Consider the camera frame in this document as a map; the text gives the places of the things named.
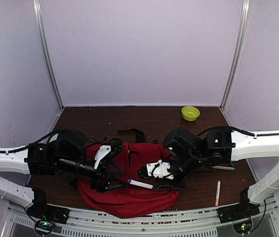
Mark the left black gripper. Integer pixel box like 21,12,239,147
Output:
56,156,127,193

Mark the red backpack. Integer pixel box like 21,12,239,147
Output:
70,128,181,219

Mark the purple-capped white marker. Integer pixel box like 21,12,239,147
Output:
127,179,153,190

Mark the yellow-capped white marker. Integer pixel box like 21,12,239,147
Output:
212,166,235,171

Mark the pink-capped white marker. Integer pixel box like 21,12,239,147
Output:
215,180,221,206

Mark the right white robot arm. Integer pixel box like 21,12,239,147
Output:
146,126,279,218

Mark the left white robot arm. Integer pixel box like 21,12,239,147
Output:
0,129,127,193

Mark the pale green ceramic bowl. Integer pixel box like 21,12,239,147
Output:
48,133,59,143

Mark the yellow-green plastic bowl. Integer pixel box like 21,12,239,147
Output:
181,106,200,121

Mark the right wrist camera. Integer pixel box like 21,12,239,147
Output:
138,159,174,180

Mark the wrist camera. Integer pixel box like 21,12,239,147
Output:
138,159,174,180
93,142,123,170

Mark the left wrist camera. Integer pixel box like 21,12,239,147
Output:
93,142,123,170

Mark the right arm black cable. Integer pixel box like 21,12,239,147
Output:
196,125,279,138

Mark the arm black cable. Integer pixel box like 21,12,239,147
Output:
0,129,63,153
196,125,279,138

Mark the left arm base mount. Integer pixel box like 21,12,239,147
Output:
24,188,70,236

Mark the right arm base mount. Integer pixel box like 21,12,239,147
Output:
217,188,267,237

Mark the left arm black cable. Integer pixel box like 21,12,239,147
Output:
0,129,63,153

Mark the left aluminium frame post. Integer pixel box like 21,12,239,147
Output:
33,0,64,110

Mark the aluminium frame post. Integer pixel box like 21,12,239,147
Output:
220,0,252,112
33,0,64,110

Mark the right aluminium frame post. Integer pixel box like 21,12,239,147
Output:
220,0,252,112

